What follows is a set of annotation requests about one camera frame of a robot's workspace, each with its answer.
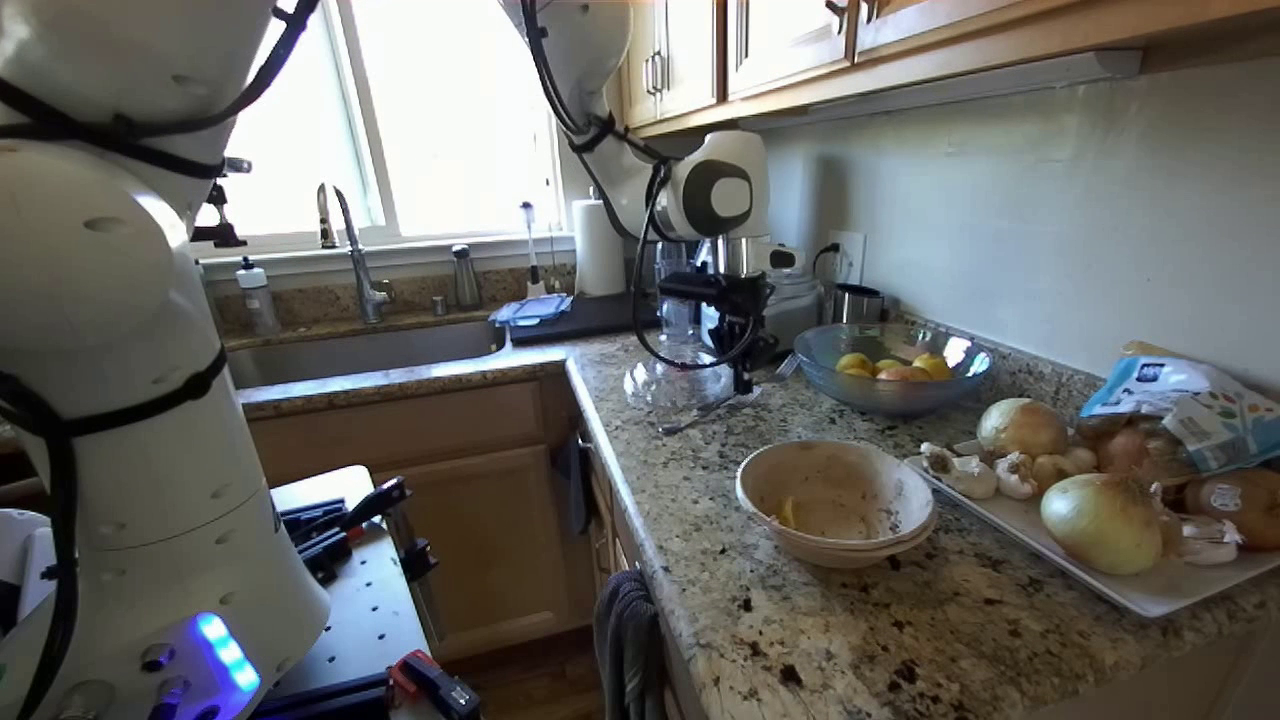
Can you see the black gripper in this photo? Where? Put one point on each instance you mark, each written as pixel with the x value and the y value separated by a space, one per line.
pixel 720 302

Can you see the white bowl with pink mark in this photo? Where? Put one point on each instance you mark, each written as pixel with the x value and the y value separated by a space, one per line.
pixel 835 485

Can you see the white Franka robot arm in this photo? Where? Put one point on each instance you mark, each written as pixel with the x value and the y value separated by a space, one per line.
pixel 122 402

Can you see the glass fruit bowl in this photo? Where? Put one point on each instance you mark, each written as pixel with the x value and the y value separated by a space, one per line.
pixel 892 392

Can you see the yellow lemon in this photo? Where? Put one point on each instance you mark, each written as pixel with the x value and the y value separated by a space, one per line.
pixel 854 365
pixel 931 360
pixel 898 372

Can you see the small metal pot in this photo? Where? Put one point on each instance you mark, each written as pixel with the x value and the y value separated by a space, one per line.
pixel 854 304

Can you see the black drying mat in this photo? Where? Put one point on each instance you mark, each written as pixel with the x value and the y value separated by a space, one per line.
pixel 605 323

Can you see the white paper towel roll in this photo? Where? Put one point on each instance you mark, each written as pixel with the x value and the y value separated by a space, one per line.
pixel 597 253

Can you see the dark hanging cloth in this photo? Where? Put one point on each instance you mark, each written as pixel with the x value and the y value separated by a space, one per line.
pixel 573 480

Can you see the blue-rimmed container lid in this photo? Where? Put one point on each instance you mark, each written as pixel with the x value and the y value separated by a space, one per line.
pixel 533 311

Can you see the dish brush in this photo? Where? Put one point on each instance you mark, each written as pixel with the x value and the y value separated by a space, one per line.
pixel 529 253

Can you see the white mushroom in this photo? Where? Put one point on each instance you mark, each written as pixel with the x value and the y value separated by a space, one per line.
pixel 965 474
pixel 1031 474
pixel 1207 541

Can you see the small grey bottle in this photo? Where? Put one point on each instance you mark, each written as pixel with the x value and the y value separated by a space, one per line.
pixel 466 281

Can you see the brown-skinned onion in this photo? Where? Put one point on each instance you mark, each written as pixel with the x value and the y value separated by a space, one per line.
pixel 1023 424

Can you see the grey hanging towel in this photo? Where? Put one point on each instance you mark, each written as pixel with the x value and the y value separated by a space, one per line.
pixel 626 644

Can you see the lower wooden cabinets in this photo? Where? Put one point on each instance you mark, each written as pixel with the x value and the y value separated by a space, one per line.
pixel 466 532

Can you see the wooden cabinets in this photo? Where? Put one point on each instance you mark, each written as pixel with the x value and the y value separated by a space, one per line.
pixel 803 42
pixel 466 532

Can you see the upper wooden cabinets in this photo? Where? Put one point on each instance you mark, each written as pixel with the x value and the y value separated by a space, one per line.
pixel 803 42

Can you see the under-cabinet light strip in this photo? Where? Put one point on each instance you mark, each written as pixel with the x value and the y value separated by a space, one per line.
pixel 933 84

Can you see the kitchen sink basin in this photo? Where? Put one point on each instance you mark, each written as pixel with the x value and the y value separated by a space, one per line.
pixel 361 348

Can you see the chrome sink faucet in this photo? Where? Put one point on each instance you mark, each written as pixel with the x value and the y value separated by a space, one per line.
pixel 358 264

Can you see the large yellow onion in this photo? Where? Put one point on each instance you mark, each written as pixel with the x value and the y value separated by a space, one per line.
pixel 1103 523

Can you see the small brown onion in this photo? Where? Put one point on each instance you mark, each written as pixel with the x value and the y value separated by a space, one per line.
pixel 1140 452

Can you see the black clamp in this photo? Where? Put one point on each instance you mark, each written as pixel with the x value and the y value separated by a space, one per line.
pixel 332 523

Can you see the red black tool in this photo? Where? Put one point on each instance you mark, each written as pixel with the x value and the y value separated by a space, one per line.
pixel 433 683

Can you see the robot mounting table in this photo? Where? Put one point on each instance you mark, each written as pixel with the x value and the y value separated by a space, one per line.
pixel 347 613

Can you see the blue white food bag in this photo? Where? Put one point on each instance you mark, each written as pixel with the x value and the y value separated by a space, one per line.
pixel 1203 402

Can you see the white rectangular tray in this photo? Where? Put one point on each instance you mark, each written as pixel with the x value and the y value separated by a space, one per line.
pixel 1147 590

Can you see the soap dispenser bottle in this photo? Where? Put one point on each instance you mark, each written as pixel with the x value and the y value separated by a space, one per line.
pixel 253 302

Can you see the brown round vegetable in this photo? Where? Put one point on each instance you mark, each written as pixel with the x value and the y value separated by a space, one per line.
pixel 1253 507

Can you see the white wall outlet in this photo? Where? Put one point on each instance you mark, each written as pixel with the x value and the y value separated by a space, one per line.
pixel 849 253

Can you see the black camera on stand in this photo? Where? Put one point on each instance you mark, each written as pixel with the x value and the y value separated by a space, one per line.
pixel 214 226

